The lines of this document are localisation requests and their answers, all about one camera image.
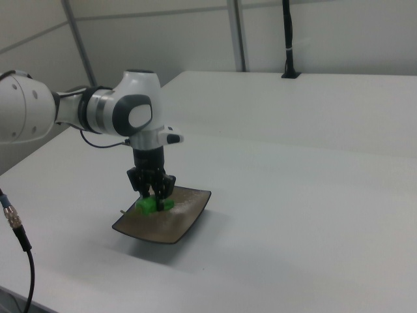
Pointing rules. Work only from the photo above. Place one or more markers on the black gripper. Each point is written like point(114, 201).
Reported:
point(148, 159)

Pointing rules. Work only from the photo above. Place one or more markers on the green chili pepper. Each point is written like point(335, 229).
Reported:
point(148, 205)

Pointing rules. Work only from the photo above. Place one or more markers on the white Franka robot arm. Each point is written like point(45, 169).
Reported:
point(107, 109)

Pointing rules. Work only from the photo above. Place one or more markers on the square brown ceramic plate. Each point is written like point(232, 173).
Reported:
point(176, 221)

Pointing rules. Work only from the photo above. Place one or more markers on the black pole with white band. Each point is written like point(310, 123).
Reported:
point(288, 39)

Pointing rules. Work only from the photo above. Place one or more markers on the grey partition post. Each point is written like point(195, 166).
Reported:
point(239, 36)
point(79, 45)

